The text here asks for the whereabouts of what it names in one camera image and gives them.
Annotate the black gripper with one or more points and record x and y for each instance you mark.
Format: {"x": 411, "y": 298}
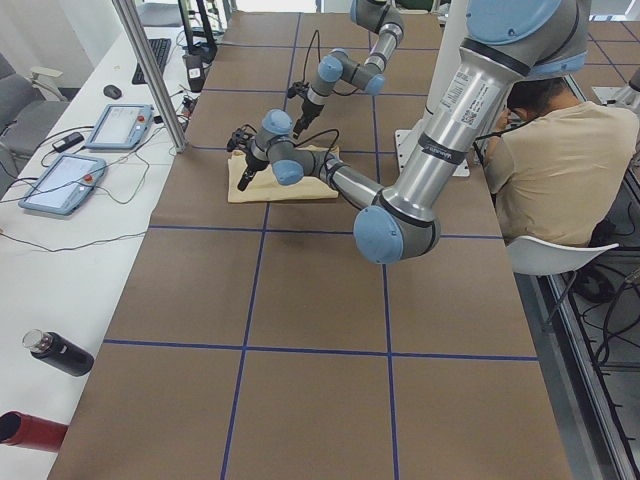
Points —
{"x": 249, "y": 167}
{"x": 306, "y": 112}

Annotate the cream long-sleeve graphic shirt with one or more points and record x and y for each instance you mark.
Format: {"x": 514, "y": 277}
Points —
{"x": 265, "y": 188}

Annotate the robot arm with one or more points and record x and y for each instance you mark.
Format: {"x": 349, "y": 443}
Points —
{"x": 505, "y": 42}
{"x": 379, "y": 17}

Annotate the far blue teach pendant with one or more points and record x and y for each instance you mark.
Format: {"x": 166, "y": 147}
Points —
{"x": 120, "y": 127}

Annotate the blue teach pendant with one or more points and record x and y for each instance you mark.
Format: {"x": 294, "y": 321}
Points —
{"x": 64, "y": 185}
{"x": 120, "y": 127}

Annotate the black computer mouse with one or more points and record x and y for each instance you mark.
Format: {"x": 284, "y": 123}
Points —
{"x": 112, "y": 92}

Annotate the black power adapter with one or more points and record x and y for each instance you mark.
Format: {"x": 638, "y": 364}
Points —
{"x": 68, "y": 142}

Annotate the near blue teach pendant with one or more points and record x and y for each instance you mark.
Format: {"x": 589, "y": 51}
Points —
{"x": 64, "y": 185}

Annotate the seated person in beige shirt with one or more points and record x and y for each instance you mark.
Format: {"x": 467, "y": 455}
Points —
{"x": 556, "y": 166}

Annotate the white plastic chair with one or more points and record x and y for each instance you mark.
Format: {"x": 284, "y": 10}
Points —
{"x": 532, "y": 256}

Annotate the black tumbler bottle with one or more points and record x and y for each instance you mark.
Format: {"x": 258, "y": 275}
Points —
{"x": 58, "y": 352}

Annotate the red bottle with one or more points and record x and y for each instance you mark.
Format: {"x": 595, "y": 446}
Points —
{"x": 27, "y": 431}

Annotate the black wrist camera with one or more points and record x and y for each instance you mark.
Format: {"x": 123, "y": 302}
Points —
{"x": 240, "y": 140}
{"x": 298, "y": 88}

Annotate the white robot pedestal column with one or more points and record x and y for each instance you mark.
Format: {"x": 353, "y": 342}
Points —
{"x": 447, "y": 64}

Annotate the aluminium frame post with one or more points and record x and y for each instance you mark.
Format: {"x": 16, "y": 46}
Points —
{"x": 127, "y": 13}

